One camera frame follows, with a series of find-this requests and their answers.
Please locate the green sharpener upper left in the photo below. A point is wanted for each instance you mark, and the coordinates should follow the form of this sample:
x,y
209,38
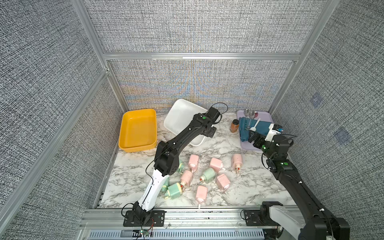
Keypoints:
x,y
181,167

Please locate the white storage box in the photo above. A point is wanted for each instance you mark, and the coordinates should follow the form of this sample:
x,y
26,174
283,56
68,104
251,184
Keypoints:
x,y
180,115

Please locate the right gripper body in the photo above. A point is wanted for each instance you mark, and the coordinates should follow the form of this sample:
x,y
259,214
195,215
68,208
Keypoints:
x,y
261,139

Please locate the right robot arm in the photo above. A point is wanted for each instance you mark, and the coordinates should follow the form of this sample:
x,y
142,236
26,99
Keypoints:
x,y
318,223

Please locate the orange spice jar black lid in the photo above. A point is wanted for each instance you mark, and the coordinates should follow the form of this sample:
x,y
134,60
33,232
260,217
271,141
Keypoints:
x,y
234,126

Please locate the aluminium front rail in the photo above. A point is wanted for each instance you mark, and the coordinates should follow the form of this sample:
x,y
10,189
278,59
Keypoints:
x,y
216,223

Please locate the green sharpener centre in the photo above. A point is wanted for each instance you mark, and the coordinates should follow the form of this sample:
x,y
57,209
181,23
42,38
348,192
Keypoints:
x,y
208,175

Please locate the green sharpener front yellow cap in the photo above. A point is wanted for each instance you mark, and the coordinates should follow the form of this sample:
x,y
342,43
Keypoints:
x,y
174,191

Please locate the pink sharpener front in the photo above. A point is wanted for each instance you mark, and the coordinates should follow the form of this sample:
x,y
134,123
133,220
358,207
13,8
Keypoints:
x,y
201,195

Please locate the pink sharpener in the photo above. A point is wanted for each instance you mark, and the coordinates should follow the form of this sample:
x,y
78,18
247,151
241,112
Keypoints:
x,y
216,164
223,182
186,179
237,162
193,163
201,195

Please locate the white plastic spoon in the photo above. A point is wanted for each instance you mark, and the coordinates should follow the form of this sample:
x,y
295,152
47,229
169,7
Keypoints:
x,y
254,127

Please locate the yellow storage box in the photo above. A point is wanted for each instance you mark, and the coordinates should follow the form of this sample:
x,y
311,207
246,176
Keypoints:
x,y
138,131

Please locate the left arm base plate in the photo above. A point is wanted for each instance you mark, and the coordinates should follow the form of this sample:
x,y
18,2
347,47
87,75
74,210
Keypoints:
x,y
150,219

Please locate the iridescent spoon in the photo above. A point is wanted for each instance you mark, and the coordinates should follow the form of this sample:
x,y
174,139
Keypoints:
x,y
253,114

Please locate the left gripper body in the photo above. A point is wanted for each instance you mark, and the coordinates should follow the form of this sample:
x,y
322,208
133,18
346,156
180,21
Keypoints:
x,y
211,132

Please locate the lavender tray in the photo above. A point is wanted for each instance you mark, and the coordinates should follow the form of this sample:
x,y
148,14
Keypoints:
x,y
266,120

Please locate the silver ornate spoon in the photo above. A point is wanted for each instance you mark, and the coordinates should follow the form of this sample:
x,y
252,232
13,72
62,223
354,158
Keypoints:
x,y
246,115

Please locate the teal cloth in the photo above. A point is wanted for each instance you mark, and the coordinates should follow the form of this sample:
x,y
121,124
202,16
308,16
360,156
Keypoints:
x,y
258,127

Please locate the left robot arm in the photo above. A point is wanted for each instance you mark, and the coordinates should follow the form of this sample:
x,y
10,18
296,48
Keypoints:
x,y
166,161

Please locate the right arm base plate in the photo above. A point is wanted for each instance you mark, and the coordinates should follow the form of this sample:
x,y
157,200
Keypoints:
x,y
251,217

